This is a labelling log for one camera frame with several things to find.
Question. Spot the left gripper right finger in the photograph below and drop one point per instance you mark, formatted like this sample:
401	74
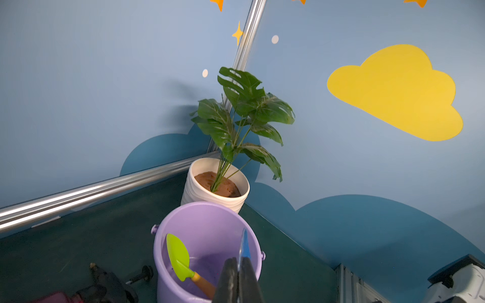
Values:
249	289

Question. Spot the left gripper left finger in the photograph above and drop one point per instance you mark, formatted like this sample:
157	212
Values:
227	287

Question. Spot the blue trowel wooden handle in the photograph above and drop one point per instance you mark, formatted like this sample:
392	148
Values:
244	249

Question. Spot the purple plastic bucket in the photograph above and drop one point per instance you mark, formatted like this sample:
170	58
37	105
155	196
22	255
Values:
211	234

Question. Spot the green trowel yellow handle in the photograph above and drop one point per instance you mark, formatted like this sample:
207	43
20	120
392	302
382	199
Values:
180	260

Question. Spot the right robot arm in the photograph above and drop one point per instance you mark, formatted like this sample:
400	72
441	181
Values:
459	281

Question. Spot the white ribbed plant pot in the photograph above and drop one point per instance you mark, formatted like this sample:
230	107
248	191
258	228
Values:
210	181

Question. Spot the pink transparent spray bottle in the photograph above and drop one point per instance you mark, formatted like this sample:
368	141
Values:
107	287

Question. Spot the green artificial monstera plant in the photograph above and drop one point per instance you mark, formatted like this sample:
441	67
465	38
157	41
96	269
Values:
253	111

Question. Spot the back horizontal aluminium bar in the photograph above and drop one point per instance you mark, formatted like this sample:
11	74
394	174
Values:
24	214

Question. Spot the right aluminium frame post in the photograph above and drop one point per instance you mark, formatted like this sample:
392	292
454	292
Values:
249	33

